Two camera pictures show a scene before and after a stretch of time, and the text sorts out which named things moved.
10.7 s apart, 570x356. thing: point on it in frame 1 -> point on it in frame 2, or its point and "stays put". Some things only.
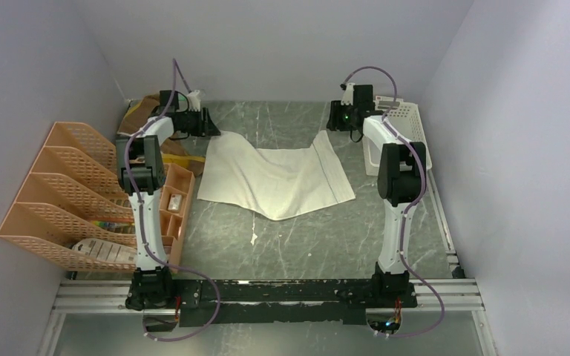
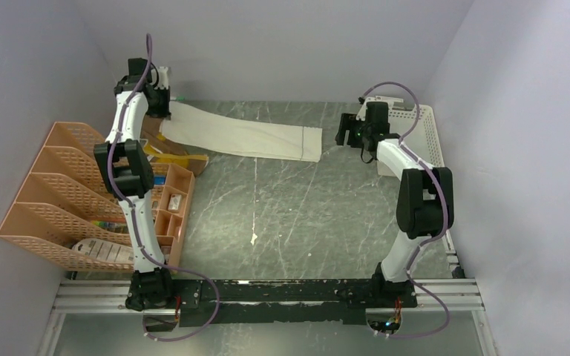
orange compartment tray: (174, 208) stays put
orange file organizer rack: (74, 193) stays put
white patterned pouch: (106, 250) stays put
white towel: (278, 183) -> (231, 134)
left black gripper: (206, 128) -> (164, 113)
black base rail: (344, 301) stays put
